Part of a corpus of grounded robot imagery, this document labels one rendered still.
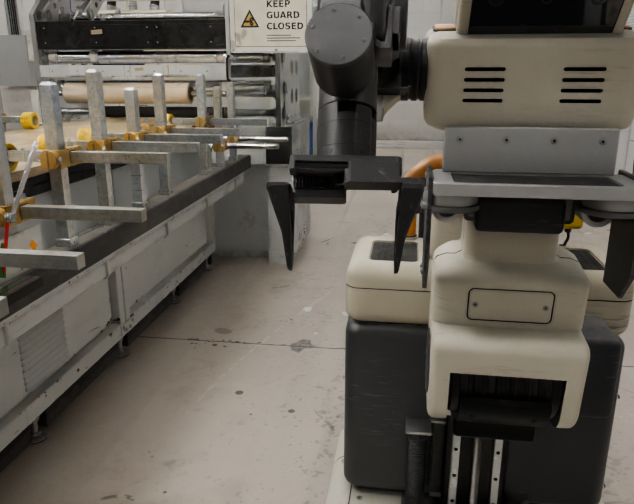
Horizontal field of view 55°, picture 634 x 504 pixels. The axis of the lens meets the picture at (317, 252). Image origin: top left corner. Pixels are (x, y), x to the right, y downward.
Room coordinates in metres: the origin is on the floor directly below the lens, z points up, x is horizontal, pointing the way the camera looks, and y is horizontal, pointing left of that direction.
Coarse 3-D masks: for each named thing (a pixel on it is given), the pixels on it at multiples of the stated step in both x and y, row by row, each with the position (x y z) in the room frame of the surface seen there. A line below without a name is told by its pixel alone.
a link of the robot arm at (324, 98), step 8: (376, 72) 0.61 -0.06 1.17; (376, 80) 0.61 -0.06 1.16; (320, 88) 0.61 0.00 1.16; (368, 88) 0.59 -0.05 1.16; (376, 88) 0.61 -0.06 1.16; (320, 96) 0.60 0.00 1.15; (328, 96) 0.59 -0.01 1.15; (352, 96) 0.58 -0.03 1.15; (360, 96) 0.58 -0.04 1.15; (368, 96) 0.59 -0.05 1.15; (376, 96) 0.60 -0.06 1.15; (320, 104) 0.60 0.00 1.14; (344, 104) 0.59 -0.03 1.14; (352, 104) 0.59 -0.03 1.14; (368, 104) 0.58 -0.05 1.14; (376, 104) 0.60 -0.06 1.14; (376, 112) 0.60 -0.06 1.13
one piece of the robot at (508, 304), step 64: (448, 64) 0.83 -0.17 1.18; (512, 64) 0.82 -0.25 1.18; (576, 64) 0.81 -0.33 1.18; (448, 256) 0.89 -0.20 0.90; (512, 256) 0.85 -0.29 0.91; (448, 320) 0.84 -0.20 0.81; (512, 320) 0.83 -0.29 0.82; (576, 320) 0.82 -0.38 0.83; (448, 384) 0.81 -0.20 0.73; (576, 384) 0.78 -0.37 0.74
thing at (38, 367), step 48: (48, 192) 1.94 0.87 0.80; (96, 192) 2.25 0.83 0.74; (48, 240) 1.91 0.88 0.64; (192, 240) 3.33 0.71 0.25; (96, 288) 2.23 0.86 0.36; (144, 288) 2.66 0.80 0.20; (48, 336) 1.89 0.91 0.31; (96, 336) 2.20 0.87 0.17; (0, 384) 1.63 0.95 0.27; (48, 384) 1.82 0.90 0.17; (0, 432) 1.55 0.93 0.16
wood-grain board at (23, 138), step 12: (84, 120) 3.60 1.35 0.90; (108, 120) 3.60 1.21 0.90; (120, 120) 3.60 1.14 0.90; (12, 132) 2.87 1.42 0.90; (24, 132) 2.87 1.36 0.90; (36, 132) 2.87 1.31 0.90; (72, 132) 2.87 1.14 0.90; (108, 132) 2.87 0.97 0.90; (120, 132) 2.87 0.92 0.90; (24, 144) 2.38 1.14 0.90; (24, 168) 1.77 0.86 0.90; (36, 168) 1.81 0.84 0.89; (12, 180) 1.69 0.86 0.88
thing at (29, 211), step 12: (36, 204) 1.45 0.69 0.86; (24, 216) 1.43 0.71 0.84; (36, 216) 1.42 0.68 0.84; (48, 216) 1.42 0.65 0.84; (60, 216) 1.42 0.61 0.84; (72, 216) 1.41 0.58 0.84; (84, 216) 1.41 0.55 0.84; (96, 216) 1.40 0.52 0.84; (108, 216) 1.40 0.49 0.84; (120, 216) 1.39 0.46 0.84; (132, 216) 1.39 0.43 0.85; (144, 216) 1.40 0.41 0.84
